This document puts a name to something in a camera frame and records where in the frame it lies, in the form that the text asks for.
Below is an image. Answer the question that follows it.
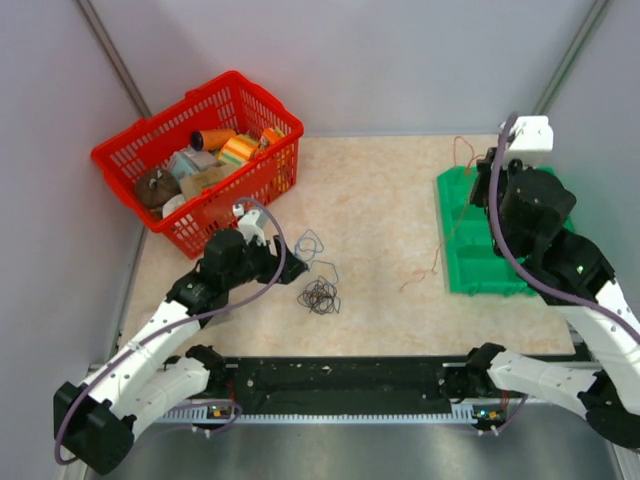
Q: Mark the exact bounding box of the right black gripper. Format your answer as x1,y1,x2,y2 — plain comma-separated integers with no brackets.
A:
468,147,537,259

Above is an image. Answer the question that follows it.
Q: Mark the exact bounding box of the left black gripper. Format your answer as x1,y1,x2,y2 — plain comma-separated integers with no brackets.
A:
224,233,307,290

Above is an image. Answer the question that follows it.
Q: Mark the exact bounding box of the thin blue wire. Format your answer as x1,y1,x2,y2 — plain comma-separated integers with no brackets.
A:
292,228,342,291

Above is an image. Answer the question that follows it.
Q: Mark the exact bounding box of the thin red wire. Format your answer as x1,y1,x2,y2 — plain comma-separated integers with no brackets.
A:
398,135,489,294

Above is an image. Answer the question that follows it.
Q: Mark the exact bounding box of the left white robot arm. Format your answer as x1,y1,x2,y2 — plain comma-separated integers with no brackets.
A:
53,229,308,475

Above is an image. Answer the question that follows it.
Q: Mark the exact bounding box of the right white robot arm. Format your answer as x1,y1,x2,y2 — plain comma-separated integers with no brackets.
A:
466,147,639,450

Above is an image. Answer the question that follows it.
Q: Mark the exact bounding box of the green compartment tray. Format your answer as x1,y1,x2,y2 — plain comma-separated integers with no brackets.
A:
437,167,595,296

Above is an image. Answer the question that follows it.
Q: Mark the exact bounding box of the brown cardboard box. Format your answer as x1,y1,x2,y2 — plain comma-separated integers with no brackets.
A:
180,165,237,201

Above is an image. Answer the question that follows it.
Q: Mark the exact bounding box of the yellow striped sponge pack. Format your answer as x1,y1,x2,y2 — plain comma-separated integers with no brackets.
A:
218,134,260,166

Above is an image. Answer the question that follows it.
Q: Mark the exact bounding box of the orange snack packet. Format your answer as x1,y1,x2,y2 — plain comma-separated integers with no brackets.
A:
259,126,285,151

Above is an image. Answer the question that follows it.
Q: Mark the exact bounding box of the white round lid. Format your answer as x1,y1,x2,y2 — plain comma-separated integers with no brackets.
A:
161,194,186,218

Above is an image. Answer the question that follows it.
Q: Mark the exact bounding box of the pale blue box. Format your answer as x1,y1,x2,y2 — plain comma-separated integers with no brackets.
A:
167,147,219,180

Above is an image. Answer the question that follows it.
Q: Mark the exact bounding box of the brown round bun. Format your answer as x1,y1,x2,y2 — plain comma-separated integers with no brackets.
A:
134,167,181,210

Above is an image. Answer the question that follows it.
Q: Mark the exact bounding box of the red plastic shopping basket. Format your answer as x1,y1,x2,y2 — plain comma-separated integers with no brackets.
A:
90,70,305,260

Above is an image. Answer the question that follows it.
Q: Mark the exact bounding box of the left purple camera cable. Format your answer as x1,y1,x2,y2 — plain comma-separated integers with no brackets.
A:
53,197,288,465

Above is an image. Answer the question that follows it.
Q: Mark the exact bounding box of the tangled dark wire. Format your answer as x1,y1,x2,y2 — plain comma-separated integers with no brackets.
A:
296,279,343,317

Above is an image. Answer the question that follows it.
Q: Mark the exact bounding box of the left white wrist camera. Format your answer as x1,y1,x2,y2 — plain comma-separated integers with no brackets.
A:
232,203,268,246

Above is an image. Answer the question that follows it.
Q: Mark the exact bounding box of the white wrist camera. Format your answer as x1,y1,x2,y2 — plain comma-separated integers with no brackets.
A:
232,203,268,246
503,115,554,167

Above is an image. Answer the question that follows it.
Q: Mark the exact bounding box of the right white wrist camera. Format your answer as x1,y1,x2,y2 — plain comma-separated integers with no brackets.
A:
503,115,554,167

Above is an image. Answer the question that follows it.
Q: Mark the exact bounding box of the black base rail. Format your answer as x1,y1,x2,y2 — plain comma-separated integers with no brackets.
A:
199,355,506,416

